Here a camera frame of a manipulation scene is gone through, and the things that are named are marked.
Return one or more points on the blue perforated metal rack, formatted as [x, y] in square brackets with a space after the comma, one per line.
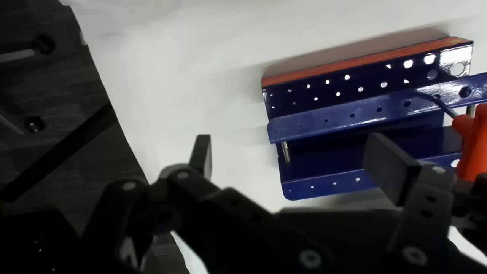
[365, 116]

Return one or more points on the orange plastic object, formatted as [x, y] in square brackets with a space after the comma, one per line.
[472, 145]

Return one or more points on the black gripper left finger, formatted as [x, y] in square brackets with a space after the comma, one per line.
[177, 203]

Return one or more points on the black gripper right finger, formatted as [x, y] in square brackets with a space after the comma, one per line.
[408, 185]

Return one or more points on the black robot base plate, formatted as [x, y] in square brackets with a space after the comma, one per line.
[50, 116]

